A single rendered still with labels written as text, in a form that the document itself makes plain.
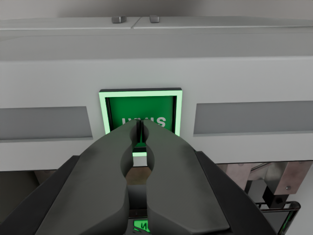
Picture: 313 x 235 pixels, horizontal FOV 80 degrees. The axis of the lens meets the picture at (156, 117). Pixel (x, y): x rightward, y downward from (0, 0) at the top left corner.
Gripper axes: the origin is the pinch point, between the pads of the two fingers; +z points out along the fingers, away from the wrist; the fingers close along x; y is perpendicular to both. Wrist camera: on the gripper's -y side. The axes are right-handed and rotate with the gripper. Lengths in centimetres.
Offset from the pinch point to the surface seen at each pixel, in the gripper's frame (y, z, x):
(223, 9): -7, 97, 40
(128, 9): -7, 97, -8
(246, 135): 2.4, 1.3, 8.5
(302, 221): 39, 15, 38
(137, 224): 23.8, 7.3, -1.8
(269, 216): 23.4, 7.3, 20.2
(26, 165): 4.7, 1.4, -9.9
